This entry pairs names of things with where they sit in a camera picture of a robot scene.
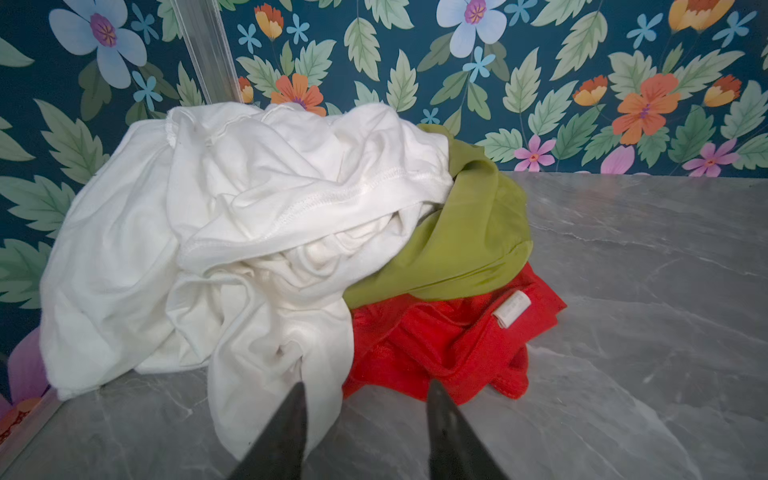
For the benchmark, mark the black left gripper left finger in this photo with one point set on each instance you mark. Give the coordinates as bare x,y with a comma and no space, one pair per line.
278,453

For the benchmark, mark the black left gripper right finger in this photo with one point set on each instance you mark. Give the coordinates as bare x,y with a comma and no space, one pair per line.
456,452

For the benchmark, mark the red cloth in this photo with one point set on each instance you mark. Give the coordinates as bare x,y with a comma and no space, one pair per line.
405,343

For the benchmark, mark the green cloth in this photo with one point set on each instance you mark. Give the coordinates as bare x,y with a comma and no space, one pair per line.
475,244

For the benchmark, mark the white cloth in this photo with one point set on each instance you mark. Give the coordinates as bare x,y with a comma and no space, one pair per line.
224,237

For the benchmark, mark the aluminium corner frame post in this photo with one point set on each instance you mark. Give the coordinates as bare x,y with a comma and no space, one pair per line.
203,31

